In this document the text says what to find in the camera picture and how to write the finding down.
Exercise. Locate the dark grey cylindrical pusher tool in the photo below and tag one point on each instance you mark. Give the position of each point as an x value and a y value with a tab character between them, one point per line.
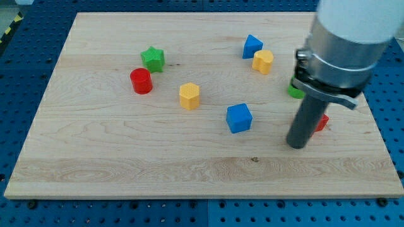
305	122

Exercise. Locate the red block behind tool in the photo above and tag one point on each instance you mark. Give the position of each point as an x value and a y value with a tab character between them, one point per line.
322	123

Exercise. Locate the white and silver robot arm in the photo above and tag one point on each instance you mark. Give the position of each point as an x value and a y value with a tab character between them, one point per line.
346	40

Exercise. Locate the red cylinder block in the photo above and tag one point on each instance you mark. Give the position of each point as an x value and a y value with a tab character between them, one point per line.
141	81

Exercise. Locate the blue cube block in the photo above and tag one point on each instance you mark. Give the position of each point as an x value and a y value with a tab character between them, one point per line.
239	118

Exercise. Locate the yellow heart block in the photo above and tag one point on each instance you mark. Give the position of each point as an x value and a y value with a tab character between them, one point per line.
262	61

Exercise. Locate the light wooden board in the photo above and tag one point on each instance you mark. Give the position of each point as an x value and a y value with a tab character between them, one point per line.
93	137

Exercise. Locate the green star block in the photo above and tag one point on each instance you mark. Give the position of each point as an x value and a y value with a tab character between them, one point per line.
153	59

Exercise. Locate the blue triangle block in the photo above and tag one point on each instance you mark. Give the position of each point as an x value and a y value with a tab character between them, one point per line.
251	46

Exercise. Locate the green cylinder block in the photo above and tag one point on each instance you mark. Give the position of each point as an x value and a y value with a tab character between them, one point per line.
293	91

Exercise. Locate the yellow hexagon block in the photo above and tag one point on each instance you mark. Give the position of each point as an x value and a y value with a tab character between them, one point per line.
189	94

